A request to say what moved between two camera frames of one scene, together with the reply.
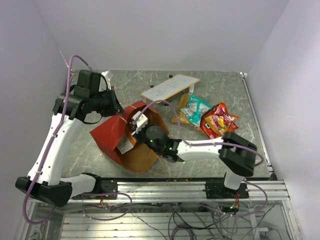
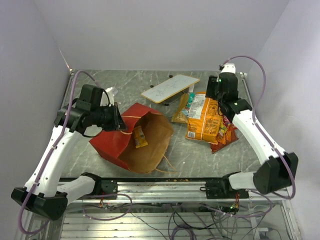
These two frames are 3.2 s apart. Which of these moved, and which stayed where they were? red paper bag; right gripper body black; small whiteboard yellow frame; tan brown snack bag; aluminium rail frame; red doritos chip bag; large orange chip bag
Moved: large orange chip bag; right gripper body black; red doritos chip bag; red paper bag
Stayed: small whiteboard yellow frame; aluminium rail frame; tan brown snack bag
